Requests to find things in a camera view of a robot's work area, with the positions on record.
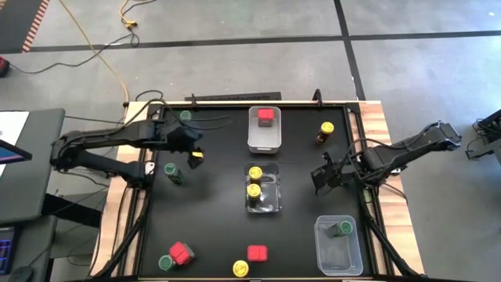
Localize black table mat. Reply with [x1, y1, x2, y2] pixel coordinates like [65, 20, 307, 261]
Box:
[139, 104, 372, 280]

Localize thin black cable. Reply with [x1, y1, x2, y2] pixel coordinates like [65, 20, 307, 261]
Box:
[64, 114, 127, 125]

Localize black equipment with cables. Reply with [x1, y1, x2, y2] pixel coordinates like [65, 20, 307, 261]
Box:
[464, 108, 501, 162]

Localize yellow lid spice jar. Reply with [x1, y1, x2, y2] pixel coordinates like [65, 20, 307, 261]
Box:
[232, 259, 251, 279]
[246, 183, 262, 203]
[315, 121, 336, 145]
[248, 165, 264, 185]

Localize grey translucent plastic bin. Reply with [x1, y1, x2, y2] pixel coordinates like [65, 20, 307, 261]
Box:
[243, 161, 283, 215]

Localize clear plastic container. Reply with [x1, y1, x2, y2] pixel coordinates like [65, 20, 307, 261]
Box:
[314, 215, 365, 277]

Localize long yellow cable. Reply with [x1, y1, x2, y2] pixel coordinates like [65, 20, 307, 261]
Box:
[57, 0, 131, 103]

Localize white plastic bin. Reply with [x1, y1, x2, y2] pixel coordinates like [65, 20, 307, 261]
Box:
[247, 106, 283, 154]

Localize grey desk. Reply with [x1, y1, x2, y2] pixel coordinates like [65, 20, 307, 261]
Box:
[0, 108, 67, 225]

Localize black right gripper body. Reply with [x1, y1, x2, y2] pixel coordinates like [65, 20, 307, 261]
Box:
[327, 156, 363, 189]

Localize black diagonal strut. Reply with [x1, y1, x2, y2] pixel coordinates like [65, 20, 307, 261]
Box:
[92, 193, 153, 280]
[362, 201, 418, 278]

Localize black cable loop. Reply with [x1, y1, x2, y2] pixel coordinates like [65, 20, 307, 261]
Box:
[135, 89, 165, 103]

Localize backlit keyboard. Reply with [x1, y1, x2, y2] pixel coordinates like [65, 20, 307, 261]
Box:
[0, 226, 17, 277]

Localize white paper sheet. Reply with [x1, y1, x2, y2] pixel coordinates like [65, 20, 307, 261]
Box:
[0, 110, 31, 178]

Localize black mat with striped edge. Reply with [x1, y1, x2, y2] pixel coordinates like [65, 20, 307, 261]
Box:
[0, 0, 52, 54]

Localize black floor cable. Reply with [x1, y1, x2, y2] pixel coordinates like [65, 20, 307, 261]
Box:
[8, 31, 141, 75]

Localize tablet screen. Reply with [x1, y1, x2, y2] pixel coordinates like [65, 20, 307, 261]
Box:
[0, 138, 34, 165]

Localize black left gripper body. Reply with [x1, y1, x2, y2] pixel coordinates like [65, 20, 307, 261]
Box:
[160, 120, 205, 157]

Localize black frame rail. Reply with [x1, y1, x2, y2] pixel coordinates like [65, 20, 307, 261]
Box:
[131, 103, 164, 280]
[344, 102, 379, 277]
[156, 102, 353, 110]
[135, 276, 375, 282]

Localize yellow cable with plug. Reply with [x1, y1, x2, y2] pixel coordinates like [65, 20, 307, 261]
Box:
[119, 0, 139, 29]

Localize black desk crossbar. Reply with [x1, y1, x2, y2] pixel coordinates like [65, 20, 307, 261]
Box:
[41, 191, 103, 229]

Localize red lid paprika tin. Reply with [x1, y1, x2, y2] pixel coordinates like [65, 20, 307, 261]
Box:
[257, 108, 276, 128]
[168, 240, 196, 267]
[247, 244, 269, 262]

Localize black power strip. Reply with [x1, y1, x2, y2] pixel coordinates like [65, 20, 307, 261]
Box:
[184, 92, 283, 103]

